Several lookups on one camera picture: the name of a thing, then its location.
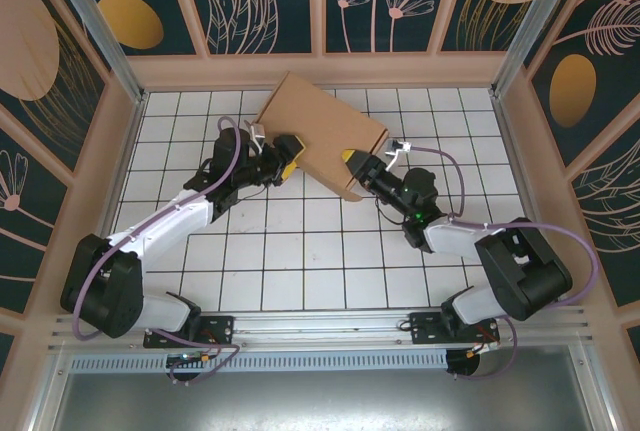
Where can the brown cardboard box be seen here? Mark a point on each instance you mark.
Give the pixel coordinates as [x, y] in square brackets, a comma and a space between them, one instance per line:
[320, 131]

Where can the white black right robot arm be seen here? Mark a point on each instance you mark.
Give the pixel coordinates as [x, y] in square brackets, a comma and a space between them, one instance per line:
[525, 271]

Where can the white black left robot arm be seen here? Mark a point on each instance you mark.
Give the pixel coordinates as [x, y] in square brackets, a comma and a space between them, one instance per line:
[160, 223]

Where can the grey metal sheet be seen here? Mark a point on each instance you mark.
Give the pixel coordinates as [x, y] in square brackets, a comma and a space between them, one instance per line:
[320, 401]

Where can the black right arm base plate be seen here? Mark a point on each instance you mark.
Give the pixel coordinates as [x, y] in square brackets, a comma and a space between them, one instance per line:
[425, 326]

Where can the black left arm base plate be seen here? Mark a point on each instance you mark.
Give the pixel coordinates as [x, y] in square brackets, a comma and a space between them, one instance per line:
[220, 323]

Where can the aluminium mounting rail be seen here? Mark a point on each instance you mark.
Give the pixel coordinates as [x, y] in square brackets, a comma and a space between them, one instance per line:
[320, 323]

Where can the aluminium frame post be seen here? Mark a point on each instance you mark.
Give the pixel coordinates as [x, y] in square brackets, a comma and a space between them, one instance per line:
[540, 26]
[95, 26]

